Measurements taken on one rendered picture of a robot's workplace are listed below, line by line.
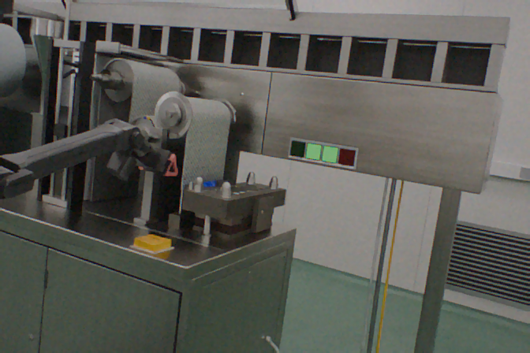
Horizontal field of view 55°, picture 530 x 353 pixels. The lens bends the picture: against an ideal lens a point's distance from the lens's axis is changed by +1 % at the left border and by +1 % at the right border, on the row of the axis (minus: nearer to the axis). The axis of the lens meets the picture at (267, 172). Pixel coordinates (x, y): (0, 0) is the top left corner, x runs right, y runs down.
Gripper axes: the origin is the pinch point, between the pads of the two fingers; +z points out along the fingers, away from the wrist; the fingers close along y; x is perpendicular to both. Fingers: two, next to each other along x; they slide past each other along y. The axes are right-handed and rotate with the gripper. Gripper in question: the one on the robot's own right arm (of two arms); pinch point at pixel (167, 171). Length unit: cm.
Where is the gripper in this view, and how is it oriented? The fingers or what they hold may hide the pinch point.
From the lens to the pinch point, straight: 154.9
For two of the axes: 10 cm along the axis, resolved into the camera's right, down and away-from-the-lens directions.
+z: 3.5, 4.1, 8.4
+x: 3.5, -8.9, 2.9
